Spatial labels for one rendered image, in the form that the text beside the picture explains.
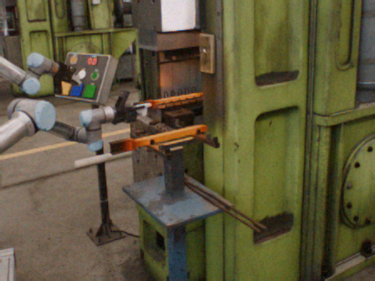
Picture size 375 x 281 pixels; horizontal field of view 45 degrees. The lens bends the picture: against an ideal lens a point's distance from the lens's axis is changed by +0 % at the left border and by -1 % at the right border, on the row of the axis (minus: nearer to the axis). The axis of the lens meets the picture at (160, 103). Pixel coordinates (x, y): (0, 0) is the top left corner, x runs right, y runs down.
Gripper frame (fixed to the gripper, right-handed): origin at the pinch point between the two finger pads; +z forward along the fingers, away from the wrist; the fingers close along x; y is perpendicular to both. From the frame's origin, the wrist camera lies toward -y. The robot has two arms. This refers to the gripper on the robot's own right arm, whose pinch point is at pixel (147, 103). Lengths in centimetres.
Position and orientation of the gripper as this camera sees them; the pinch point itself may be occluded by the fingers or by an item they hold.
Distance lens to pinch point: 225.7
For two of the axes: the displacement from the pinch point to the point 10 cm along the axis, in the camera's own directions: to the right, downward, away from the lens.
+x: 5.1, 2.0, -8.4
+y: 0.4, 9.7, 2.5
